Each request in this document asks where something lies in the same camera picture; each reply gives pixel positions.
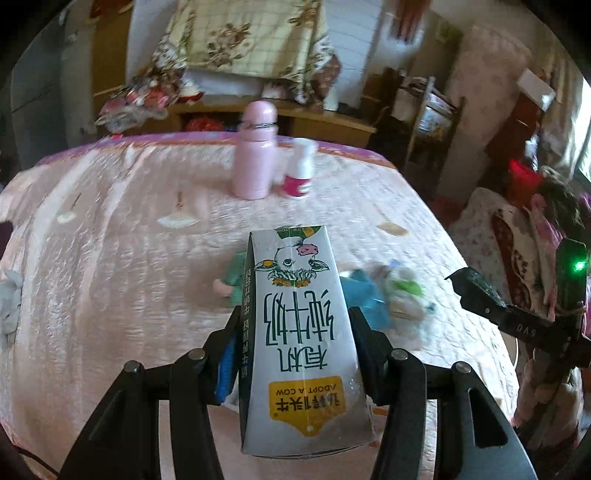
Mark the low wooden cabinet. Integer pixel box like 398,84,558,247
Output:
171,99,377,148

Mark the clear plastic wrapper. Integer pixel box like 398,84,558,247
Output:
369,261,437,330

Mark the pile of colourful clothes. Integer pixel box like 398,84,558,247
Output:
95,69,185,130

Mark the wooden chair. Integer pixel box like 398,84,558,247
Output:
374,69,465,185

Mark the blue plastic packet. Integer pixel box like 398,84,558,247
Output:
339,268,393,330

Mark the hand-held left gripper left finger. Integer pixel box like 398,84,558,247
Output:
58,305,243,480

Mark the floral checked blanket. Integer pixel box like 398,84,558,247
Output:
152,0,342,100

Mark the green and pink wrapper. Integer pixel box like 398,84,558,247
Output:
213,251,250,308

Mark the grey refrigerator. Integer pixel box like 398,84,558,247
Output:
14,23,100,153

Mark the pink floral mattress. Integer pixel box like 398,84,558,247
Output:
443,23,546,162

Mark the red plastic bag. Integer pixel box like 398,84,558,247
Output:
431,196,462,227

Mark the white milk carton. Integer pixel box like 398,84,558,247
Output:
238,224,377,460

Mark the grey white cloth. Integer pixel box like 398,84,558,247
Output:
0,270,24,349

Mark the white bottle pink label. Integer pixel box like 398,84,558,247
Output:
281,137,319,198

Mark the pink quilted bedspread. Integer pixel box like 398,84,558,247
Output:
0,131,520,480

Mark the floral sofa cover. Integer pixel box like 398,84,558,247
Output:
450,187,559,324

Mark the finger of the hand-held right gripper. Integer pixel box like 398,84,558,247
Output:
444,267,509,328

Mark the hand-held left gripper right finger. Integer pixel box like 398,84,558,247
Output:
346,305,539,480

